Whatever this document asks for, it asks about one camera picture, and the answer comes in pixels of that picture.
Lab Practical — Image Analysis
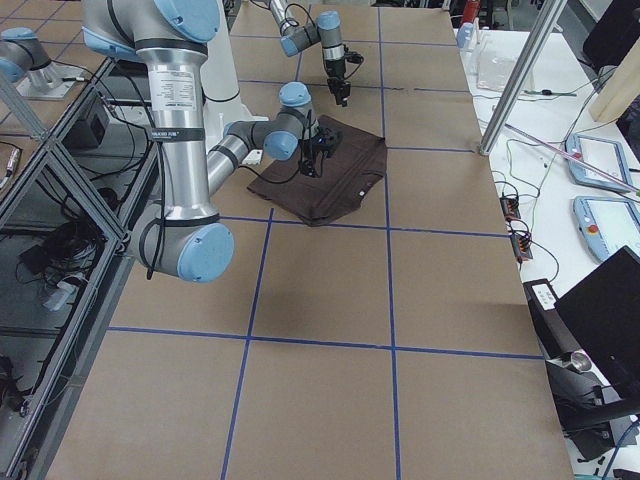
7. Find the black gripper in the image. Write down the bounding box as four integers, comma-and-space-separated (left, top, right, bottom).
299, 127, 343, 176
323, 59, 351, 106

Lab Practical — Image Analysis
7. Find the dark brown t-shirt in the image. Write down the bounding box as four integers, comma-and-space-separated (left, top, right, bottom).
248, 115, 388, 227

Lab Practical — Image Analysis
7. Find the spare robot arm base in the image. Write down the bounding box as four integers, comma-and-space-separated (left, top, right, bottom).
1, 27, 84, 100

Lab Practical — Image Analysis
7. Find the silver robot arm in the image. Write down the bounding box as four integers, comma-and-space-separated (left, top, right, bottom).
82, 1, 342, 283
264, 1, 356, 107

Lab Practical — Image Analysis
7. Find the red cylinder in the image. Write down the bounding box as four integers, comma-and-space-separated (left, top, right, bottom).
461, 0, 480, 24

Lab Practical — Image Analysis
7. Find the orange circuit board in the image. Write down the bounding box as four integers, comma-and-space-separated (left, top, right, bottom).
499, 195, 533, 264

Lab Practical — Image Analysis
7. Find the upper blue teach pendant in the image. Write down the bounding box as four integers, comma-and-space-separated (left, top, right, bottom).
566, 134, 632, 193

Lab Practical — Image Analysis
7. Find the blue teach pendant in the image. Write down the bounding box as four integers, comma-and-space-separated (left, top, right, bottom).
572, 196, 640, 262
566, 134, 632, 193

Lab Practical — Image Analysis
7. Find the lower blue teach pendant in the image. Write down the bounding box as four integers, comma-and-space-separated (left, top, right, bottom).
572, 196, 640, 262

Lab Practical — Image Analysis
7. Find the reacher grabber stick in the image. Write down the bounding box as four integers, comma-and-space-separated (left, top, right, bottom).
504, 124, 639, 195

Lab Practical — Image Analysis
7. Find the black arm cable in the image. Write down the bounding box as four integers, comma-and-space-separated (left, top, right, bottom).
284, 3, 365, 81
144, 119, 326, 281

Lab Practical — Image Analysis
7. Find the aluminium frame post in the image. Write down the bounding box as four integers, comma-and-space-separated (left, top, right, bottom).
478, 0, 567, 155

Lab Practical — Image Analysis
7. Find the aluminium frame rack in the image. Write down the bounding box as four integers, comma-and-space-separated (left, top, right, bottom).
1, 60, 157, 479

